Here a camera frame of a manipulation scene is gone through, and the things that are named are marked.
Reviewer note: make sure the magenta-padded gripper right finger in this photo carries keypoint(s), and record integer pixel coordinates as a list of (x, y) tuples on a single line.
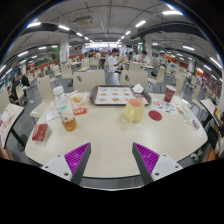
[(146, 158)]

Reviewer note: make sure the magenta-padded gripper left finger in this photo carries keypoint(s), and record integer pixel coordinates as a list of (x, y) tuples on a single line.
[(77, 158)]

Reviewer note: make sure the clear tea bottle white cap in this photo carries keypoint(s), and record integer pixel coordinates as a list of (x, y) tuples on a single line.
[(65, 110)]

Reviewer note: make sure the flat round red coaster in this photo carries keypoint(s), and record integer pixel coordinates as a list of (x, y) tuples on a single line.
[(155, 115)]

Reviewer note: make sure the red paper packet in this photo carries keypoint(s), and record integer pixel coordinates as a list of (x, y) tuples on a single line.
[(40, 132)]

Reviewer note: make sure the pale yellow mug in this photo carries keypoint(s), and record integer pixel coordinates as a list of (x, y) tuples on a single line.
[(133, 112)]

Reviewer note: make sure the white printed card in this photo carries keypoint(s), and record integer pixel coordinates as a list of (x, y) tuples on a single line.
[(51, 115)]

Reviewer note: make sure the colourful printed leaflet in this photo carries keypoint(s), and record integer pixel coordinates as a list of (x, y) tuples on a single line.
[(165, 107)]

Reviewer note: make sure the clear plastic packet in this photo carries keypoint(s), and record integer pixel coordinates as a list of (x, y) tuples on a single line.
[(190, 119)]

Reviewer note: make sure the crumpled food wrapper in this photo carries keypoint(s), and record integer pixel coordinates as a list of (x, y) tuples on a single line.
[(78, 99)]

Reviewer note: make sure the dark food tray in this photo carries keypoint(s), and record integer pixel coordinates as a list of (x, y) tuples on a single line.
[(146, 97)]

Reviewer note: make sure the red paper cup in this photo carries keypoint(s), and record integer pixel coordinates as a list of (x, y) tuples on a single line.
[(169, 94)]

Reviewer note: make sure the crumpled white napkin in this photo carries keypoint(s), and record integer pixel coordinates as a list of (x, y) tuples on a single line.
[(138, 88)]

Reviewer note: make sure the neighbouring beige table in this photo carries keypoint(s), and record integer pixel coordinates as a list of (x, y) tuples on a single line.
[(208, 106), (18, 111)]

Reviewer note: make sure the beige dining chairs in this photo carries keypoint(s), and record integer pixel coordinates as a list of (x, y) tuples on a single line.
[(45, 88)]

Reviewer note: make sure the person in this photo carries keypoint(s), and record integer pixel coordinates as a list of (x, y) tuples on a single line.
[(25, 81), (143, 58), (15, 86), (113, 61)]

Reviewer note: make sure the ceiling air conditioner unit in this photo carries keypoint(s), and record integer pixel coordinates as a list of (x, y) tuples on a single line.
[(82, 20)]

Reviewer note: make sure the ceiling lights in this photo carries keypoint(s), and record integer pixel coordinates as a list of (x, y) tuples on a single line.
[(171, 12)]

